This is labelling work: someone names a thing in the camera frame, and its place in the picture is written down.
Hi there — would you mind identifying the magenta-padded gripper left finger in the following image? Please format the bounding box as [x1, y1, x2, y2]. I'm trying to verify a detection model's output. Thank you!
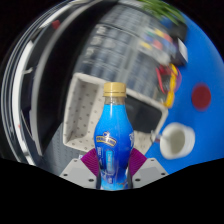
[59, 148, 100, 190]

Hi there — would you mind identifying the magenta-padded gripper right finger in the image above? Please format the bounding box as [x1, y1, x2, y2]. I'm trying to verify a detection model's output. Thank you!
[127, 147, 169, 190]

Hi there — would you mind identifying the blue drink bottle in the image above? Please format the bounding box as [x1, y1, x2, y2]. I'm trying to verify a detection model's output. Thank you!
[93, 82, 135, 191]

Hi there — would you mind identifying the white ribbed cup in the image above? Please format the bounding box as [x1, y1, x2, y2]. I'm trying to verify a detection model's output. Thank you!
[159, 122, 196, 160]

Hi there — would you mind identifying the white dotted fabric tray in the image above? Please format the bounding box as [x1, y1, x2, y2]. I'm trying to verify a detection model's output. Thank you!
[62, 72, 169, 154]

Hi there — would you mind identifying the black hard case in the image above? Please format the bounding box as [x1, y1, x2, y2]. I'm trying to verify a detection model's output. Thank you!
[124, 94, 164, 134]

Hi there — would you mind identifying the yellow multimeter with red leads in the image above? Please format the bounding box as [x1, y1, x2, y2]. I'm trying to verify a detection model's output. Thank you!
[155, 63, 183, 108]

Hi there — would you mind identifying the flat round red coaster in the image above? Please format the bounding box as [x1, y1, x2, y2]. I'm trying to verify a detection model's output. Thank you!
[191, 83, 212, 112]

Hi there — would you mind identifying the black zip pouch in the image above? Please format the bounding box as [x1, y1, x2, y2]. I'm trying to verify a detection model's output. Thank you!
[166, 23, 188, 41]

